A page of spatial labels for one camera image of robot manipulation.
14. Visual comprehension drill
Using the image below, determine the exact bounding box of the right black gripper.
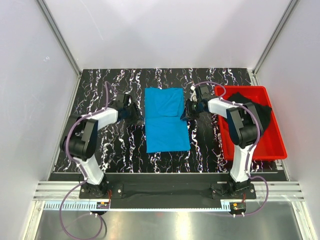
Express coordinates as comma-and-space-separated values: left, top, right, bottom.
180, 99, 203, 122

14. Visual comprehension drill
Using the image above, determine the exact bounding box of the blue t-shirt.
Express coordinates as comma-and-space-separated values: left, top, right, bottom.
144, 87, 191, 154

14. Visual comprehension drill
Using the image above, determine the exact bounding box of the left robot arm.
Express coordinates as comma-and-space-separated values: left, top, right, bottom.
59, 93, 143, 198

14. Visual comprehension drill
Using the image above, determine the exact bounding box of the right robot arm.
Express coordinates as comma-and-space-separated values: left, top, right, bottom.
180, 81, 264, 199

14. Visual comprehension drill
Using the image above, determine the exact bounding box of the black t-shirt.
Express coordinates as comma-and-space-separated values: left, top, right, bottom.
227, 92, 272, 131

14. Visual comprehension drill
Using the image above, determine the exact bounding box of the red plastic bin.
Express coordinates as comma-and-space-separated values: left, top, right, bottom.
218, 86, 288, 161

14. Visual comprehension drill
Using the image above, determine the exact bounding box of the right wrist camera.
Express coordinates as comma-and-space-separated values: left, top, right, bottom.
189, 85, 197, 102

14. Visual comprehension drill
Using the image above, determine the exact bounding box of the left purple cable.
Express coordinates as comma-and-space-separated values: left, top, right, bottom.
58, 81, 117, 238

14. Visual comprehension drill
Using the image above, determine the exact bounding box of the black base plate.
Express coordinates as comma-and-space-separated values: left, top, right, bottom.
49, 172, 287, 210

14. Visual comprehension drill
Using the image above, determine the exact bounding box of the aluminium rail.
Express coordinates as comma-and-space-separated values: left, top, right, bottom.
33, 182, 304, 212

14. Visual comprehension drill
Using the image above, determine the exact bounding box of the left aluminium frame post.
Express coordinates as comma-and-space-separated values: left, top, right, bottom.
36, 0, 83, 78

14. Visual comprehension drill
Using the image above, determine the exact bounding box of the aluminium frame post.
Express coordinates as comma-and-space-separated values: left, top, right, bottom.
252, 0, 300, 77
36, 0, 83, 78

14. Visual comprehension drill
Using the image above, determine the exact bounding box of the right aluminium frame post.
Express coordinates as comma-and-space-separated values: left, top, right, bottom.
252, 0, 300, 77

